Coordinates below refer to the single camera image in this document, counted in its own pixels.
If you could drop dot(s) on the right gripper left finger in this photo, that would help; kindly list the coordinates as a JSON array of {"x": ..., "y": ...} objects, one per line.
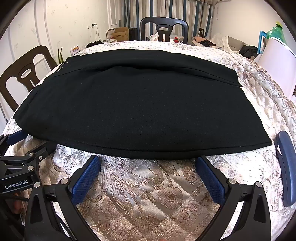
[{"x": 52, "y": 212}]

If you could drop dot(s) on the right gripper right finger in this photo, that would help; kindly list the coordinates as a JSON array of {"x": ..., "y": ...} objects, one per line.
[{"x": 253, "y": 222}]

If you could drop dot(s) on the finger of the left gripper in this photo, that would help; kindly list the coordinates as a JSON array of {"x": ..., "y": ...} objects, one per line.
[{"x": 16, "y": 137}]

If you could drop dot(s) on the black pants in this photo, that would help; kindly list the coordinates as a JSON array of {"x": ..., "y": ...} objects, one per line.
[{"x": 143, "y": 104}]

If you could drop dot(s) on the dark brown chair at left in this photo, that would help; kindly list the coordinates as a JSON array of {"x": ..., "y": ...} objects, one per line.
[{"x": 23, "y": 69}]

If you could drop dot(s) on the green potted plant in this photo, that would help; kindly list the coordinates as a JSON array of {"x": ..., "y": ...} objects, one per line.
[{"x": 60, "y": 57}]

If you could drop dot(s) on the cardboard boxes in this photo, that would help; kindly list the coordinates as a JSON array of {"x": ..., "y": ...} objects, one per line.
[{"x": 120, "y": 34}]

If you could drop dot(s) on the blue plastic container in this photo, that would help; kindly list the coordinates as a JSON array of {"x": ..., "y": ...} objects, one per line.
[{"x": 262, "y": 42}]

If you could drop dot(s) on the dark chair at far side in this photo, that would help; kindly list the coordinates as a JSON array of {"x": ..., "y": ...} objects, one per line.
[{"x": 164, "y": 27}]

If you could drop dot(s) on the green plastic bottle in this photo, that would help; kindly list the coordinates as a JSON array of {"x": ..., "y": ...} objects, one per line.
[{"x": 276, "y": 32}]

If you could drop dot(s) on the striped window curtain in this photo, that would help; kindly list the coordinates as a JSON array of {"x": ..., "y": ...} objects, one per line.
[{"x": 197, "y": 14}]

